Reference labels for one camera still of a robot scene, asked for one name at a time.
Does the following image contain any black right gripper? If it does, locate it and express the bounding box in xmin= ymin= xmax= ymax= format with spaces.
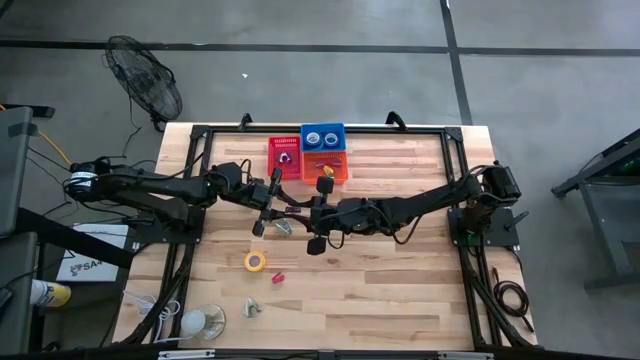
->
xmin=292 ymin=176 xmax=354 ymax=256

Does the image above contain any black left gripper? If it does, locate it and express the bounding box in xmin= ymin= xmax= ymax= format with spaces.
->
xmin=244 ymin=167 xmax=301 ymax=238

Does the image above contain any yellow tape roll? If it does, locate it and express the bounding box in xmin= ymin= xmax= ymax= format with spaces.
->
xmin=243 ymin=250 xmax=268 ymax=274

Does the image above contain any red plastic basket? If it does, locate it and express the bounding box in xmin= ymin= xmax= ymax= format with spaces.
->
xmin=267 ymin=135 xmax=303 ymax=180

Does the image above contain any orange plastic basket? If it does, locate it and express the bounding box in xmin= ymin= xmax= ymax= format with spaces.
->
xmin=301 ymin=151 xmax=349 ymax=186

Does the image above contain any blue plastic basket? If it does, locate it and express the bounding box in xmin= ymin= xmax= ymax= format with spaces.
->
xmin=300 ymin=122 xmax=347 ymax=153

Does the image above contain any clear glass bowl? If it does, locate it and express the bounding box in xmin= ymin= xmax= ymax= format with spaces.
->
xmin=193 ymin=303 xmax=227 ymax=342

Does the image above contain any white light bulb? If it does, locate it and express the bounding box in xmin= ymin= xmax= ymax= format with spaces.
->
xmin=180 ymin=309 xmax=208 ymax=336

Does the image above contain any silver aluminium bar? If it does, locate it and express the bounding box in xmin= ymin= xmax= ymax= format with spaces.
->
xmin=157 ymin=349 xmax=216 ymax=360
xmin=437 ymin=351 xmax=495 ymax=360

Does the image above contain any black floor fan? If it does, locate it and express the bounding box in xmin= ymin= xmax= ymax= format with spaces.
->
xmin=103 ymin=34 xmax=184 ymax=133

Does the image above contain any black lever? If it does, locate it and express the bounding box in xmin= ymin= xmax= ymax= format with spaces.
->
xmin=503 ymin=210 xmax=530 ymax=232

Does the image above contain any black diagonal beam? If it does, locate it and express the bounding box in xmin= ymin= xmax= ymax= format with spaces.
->
xmin=17 ymin=207 xmax=137 ymax=270

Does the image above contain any white printed box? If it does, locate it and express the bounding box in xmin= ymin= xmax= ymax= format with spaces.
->
xmin=55 ymin=222 xmax=130 ymax=283

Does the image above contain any yellow white spray bottle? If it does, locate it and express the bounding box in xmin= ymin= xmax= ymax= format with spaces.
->
xmin=29 ymin=279 xmax=73 ymax=309

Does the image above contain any grey cabinet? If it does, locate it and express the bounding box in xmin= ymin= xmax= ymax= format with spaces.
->
xmin=0 ymin=232 xmax=40 ymax=354
xmin=0 ymin=105 xmax=34 ymax=239

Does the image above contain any grey metal cart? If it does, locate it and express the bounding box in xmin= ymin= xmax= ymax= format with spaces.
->
xmin=550 ymin=127 xmax=640 ymax=292

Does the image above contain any black aluminium rig frame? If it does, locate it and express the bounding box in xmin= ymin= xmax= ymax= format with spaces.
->
xmin=117 ymin=122 xmax=539 ymax=351

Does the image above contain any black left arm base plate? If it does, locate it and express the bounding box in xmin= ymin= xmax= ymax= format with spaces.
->
xmin=130 ymin=219 xmax=206 ymax=246

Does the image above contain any white cable bundle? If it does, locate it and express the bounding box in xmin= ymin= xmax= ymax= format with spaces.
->
xmin=122 ymin=291 xmax=182 ymax=344

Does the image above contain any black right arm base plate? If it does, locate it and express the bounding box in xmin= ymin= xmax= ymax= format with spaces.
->
xmin=447 ymin=207 xmax=521 ymax=248

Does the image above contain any coiled black cable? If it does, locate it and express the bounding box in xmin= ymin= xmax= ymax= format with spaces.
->
xmin=491 ymin=266 xmax=536 ymax=334

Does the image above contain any yellow extension cable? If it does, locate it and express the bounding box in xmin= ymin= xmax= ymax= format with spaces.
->
xmin=0 ymin=102 xmax=76 ymax=171

